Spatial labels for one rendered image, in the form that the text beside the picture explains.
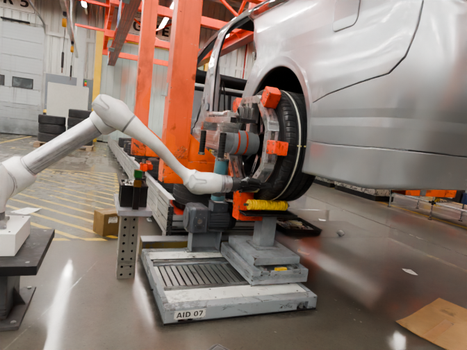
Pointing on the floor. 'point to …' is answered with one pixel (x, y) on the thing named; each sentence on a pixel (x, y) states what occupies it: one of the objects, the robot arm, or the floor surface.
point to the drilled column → (126, 246)
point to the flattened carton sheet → (440, 324)
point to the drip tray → (297, 223)
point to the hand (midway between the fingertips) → (265, 185)
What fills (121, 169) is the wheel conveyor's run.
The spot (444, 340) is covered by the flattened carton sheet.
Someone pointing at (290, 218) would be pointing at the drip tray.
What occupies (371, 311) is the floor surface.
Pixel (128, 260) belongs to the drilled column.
